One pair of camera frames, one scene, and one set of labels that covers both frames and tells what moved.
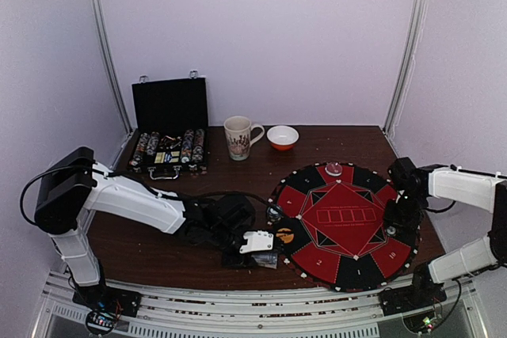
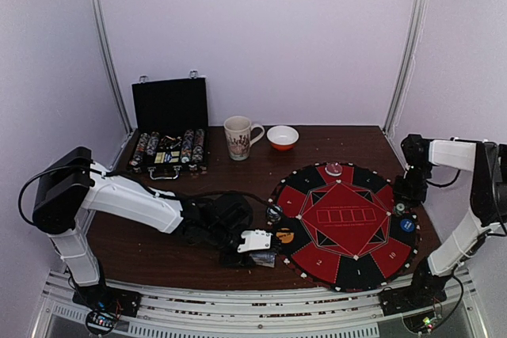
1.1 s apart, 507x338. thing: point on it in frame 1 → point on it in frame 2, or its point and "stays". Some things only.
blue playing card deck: [266, 260] stays
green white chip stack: [275, 213] stays
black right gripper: [394, 218] → [406, 194]
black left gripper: [246, 260] stays
